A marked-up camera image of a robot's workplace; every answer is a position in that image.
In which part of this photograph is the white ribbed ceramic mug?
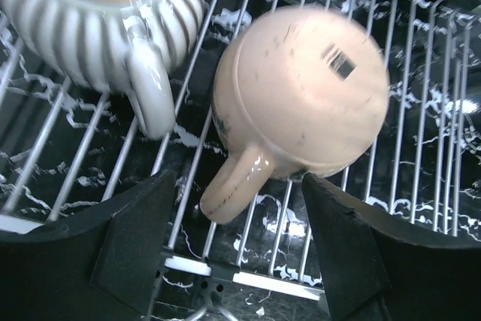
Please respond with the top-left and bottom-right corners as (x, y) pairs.
(1, 0), (204, 140)

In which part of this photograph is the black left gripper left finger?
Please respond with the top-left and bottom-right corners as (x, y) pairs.
(1, 171), (176, 320)

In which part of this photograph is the tan glazed ceramic mug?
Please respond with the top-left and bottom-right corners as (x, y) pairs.
(200, 5), (390, 224)

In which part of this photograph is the black marble pattern mat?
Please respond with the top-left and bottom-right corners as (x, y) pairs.
(1, 0), (480, 320)

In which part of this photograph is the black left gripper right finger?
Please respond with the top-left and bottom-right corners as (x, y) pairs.
(301, 174), (480, 320)

